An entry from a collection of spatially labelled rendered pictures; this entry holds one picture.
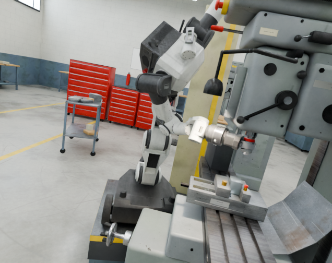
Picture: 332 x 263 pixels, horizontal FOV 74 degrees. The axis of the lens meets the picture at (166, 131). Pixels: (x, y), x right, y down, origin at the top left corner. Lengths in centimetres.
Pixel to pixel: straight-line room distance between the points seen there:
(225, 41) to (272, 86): 188
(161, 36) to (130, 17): 947
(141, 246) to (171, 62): 86
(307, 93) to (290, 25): 24
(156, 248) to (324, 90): 91
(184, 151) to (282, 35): 213
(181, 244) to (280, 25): 90
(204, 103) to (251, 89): 183
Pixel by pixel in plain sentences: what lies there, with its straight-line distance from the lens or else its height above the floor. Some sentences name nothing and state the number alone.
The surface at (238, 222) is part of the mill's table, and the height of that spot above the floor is 93.
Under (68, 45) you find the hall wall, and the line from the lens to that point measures 1159.
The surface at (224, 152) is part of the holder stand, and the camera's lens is 150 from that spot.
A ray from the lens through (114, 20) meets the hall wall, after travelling 1088.
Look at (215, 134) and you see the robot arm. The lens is 100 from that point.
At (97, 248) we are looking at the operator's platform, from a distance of 169.
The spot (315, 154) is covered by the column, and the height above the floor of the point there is 123.
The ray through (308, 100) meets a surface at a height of 147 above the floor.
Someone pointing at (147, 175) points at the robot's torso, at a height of 73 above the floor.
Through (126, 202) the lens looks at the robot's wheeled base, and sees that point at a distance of 158.
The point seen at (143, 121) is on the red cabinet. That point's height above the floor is 28.
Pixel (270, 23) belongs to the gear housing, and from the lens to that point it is 90.
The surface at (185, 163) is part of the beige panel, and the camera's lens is 286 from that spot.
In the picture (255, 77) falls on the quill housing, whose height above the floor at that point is 151.
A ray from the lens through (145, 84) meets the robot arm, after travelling 109.
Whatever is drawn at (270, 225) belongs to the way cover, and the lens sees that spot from 124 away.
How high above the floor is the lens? 145
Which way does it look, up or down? 13 degrees down
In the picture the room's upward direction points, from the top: 11 degrees clockwise
